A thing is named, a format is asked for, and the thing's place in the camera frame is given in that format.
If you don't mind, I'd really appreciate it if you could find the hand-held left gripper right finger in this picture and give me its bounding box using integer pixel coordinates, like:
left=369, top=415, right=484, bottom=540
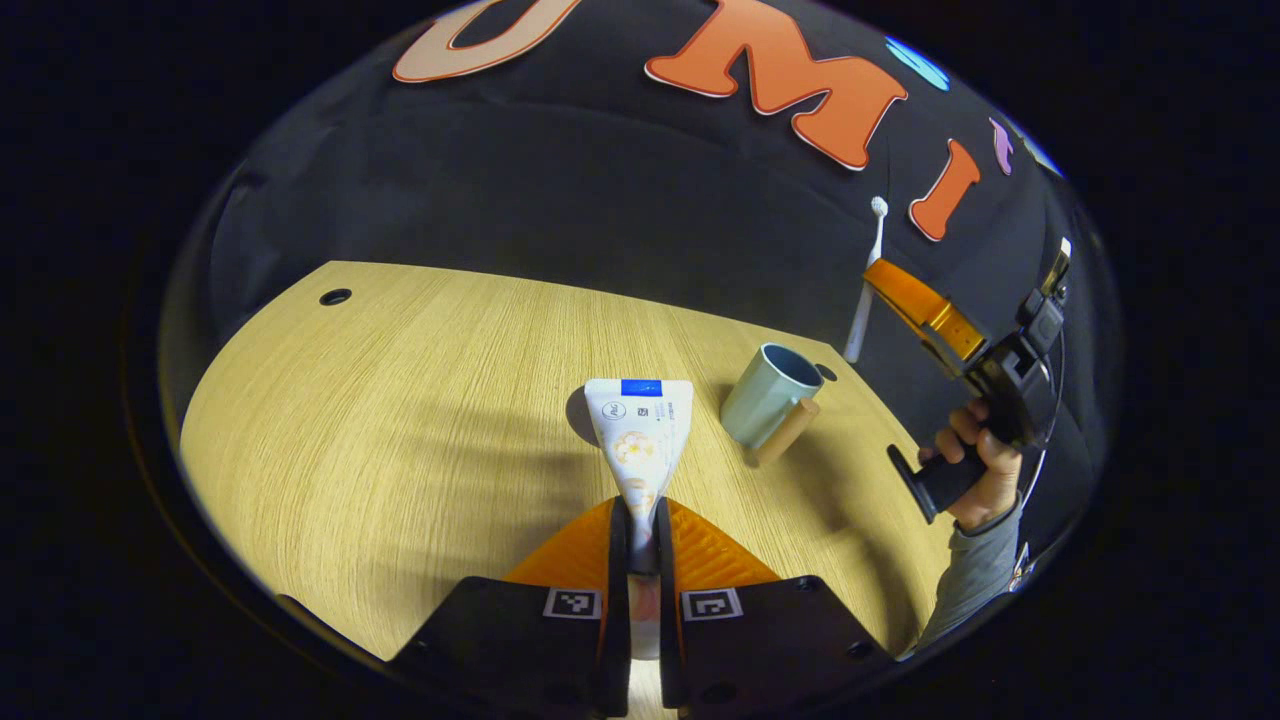
left=655, top=495, right=898, bottom=719

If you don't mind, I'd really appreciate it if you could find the white toothpaste tube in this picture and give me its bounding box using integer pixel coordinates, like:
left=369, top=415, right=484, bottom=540
left=584, top=378, right=695, bottom=661

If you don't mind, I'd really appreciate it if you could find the dark brown round coaster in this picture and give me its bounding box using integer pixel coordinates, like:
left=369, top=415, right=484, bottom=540
left=565, top=385, right=601, bottom=448

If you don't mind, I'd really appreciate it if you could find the pale green cup wooden handle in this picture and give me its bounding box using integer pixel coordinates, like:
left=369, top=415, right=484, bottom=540
left=720, top=343, right=827, bottom=468

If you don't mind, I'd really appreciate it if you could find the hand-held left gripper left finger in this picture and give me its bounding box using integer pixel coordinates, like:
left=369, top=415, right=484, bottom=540
left=388, top=495, right=633, bottom=719

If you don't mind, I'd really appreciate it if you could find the white toothbrush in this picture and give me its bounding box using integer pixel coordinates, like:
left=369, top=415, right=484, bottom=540
left=843, top=196, right=890, bottom=364

